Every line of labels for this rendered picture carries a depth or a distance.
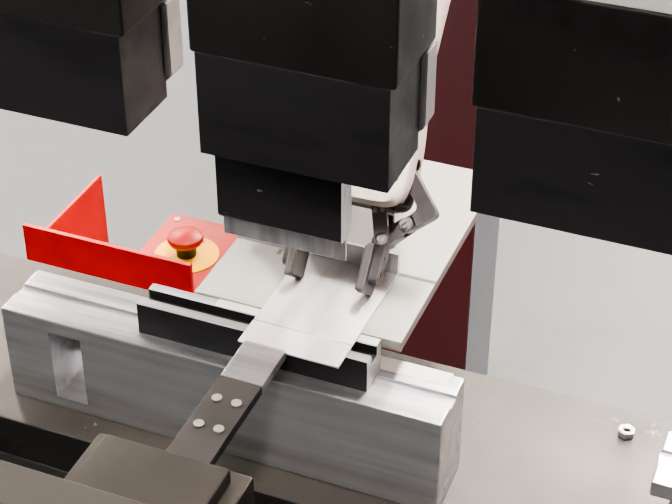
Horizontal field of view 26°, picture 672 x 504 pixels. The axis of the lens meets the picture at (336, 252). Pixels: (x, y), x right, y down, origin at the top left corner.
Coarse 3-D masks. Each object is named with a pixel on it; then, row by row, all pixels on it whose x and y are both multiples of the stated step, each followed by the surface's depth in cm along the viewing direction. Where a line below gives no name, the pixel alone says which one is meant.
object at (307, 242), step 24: (216, 168) 107; (240, 168) 107; (264, 168) 106; (240, 192) 108; (264, 192) 107; (288, 192) 106; (312, 192) 105; (336, 192) 104; (240, 216) 109; (264, 216) 108; (288, 216) 107; (312, 216) 106; (336, 216) 106; (264, 240) 111; (288, 240) 110; (312, 240) 109; (336, 240) 107
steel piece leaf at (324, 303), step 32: (320, 256) 123; (352, 256) 121; (288, 288) 119; (320, 288) 119; (352, 288) 119; (384, 288) 119; (256, 320) 116; (288, 320) 116; (320, 320) 116; (352, 320) 116
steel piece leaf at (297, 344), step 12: (252, 324) 115; (264, 324) 115; (240, 336) 114; (252, 336) 114; (264, 336) 114; (276, 336) 114; (288, 336) 114; (300, 336) 114; (312, 336) 114; (288, 348) 113; (300, 348) 113; (312, 348) 113; (324, 348) 113; (336, 348) 113; (348, 348) 113; (312, 360) 112; (324, 360) 111; (336, 360) 111
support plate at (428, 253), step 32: (448, 192) 131; (352, 224) 127; (448, 224) 127; (224, 256) 123; (256, 256) 123; (416, 256) 123; (448, 256) 123; (224, 288) 119; (256, 288) 119; (416, 288) 119; (384, 320) 116; (416, 320) 117
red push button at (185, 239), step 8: (176, 232) 159; (184, 232) 159; (192, 232) 159; (200, 232) 160; (168, 240) 159; (176, 240) 158; (184, 240) 158; (192, 240) 158; (200, 240) 159; (176, 248) 158; (184, 248) 158; (192, 248) 158; (184, 256) 160; (192, 256) 160
